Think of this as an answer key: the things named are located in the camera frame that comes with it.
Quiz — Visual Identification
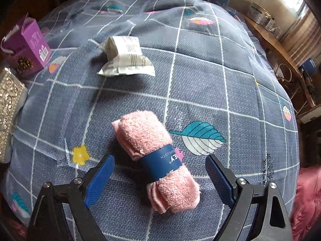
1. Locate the purple cardboard gift box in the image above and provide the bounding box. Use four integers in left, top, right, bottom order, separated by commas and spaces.
1, 15, 51, 77

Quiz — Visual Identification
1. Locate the gold ornate tissue box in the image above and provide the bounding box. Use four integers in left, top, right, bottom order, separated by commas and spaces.
1, 67, 28, 164

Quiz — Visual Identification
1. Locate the white plastic wrapped packet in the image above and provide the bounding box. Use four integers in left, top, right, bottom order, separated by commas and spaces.
97, 36, 156, 77

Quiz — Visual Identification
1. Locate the pink bedding pile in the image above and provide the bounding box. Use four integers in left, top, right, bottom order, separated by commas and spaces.
290, 165, 320, 240

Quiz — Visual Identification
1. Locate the silver box on desk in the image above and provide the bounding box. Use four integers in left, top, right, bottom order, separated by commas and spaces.
246, 2, 269, 25

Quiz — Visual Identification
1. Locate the grey checked bed quilt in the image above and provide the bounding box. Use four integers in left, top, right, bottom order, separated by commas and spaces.
1, 0, 299, 240

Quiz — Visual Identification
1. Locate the wooden side desk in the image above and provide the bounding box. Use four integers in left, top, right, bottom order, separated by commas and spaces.
243, 15, 316, 108

